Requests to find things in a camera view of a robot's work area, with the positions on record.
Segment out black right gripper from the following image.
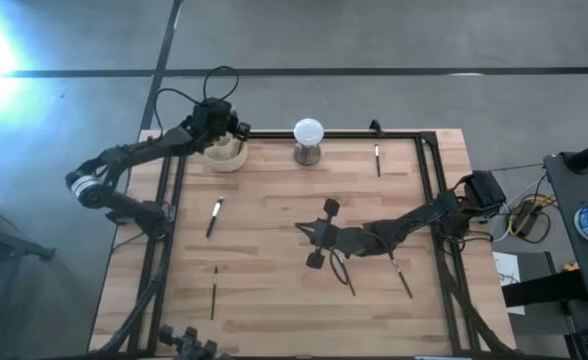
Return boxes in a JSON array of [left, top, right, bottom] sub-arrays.
[[294, 197, 373, 271]]

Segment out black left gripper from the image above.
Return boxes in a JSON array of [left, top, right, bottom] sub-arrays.
[[189, 98, 252, 156]]

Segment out black brush wide silver ferrule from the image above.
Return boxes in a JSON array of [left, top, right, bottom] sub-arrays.
[[205, 195, 225, 239]]

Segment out cream round divided organizer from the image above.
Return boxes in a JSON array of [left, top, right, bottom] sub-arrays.
[[202, 130, 249, 174]]

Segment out white dome lamp metal base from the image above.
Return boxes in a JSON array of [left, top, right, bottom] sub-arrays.
[[292, 117, 325, 167]]

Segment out thin brown detail brush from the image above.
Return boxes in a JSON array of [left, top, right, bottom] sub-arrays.
[[210, 265, 221, 322]]

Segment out white paper sheet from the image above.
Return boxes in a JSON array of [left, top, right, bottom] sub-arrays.
[[491, 250, 526, 317]]

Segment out black cart base bar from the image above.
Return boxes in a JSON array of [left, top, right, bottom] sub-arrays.
[[501, 269, 588, 309]]

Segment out dark grey equipment cart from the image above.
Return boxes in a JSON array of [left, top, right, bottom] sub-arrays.
[[543, 133, 588, 311]]

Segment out black right gripper cable loop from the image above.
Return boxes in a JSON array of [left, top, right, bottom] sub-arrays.
[[328, 248, 351, 286]]

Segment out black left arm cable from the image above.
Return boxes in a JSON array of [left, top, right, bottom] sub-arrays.
[[152, 64, 240, 132]]

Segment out black aluminium table frame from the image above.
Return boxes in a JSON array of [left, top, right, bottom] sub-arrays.
[[96, 129, 513, 357]]

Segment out black clamp mount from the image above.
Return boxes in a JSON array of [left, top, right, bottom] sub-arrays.
[[157, 324, 221, 360]]

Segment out yellow and black cables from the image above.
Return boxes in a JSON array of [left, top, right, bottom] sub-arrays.
[[507, 193, 558, 245]]

